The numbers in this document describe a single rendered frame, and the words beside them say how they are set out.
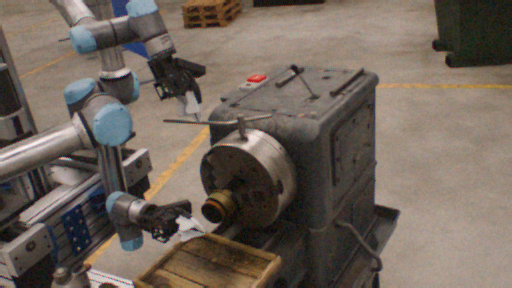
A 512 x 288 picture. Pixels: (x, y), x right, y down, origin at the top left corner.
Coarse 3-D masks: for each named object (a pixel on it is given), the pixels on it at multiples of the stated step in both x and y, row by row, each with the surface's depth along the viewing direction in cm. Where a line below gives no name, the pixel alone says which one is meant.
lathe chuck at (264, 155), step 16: (224, 144) 147; (240, 144) 145; (256, 144) 147; (224, 160) 150; (240, 160) 146; (256, 160) 142; (272, 160) 145; (240, 176) 149; (256, 176) 145; (272, 176) 142; (288, 176) 148; (208, 192) 162; (288, 192) 149; (240, 208) 156; (256, 208) 152; (272, 208) 148; (240, 224) 160; (256, 224) 155
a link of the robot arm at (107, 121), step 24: (96, 96) 138; (72, 120) 130; (96, 120) 128; (120, 120) 131; (24, 144) 125; (48, 144) 126; (72, 144) 129; (96, 144) 131; (0, 168) 122; (24, 168) 125
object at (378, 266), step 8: (336, 224) 175; (344, 224) 173; (352, 232) 173; (360, 240) 175; (368, 248) 178; (376, 256) 182; (376, 264) 210; (376, 272) 211; (368, 280) 203; (376, 280) 205
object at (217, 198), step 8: (216, 192) 144; (224, 192) 144; (208, 200) 142; (216, 200) 142; (224, 200) 142; (232, 200) 143; (208, 208) 146; (216, 208) 140; (224, 208) 142; (232, 208) 144; (208, 216) 144; (216, 216) 146; (224, 216) 142
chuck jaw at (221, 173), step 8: (208, 152) 153; (208, 160) 149; (216, 160) 150; (208, 168) 150; (216, 168) 149; (224, 168) 151; (208, 176) 149; (216, 176) 147; (224, 176) 149; (232, 176) 151; (216, 184) 146; (224, 184) 148
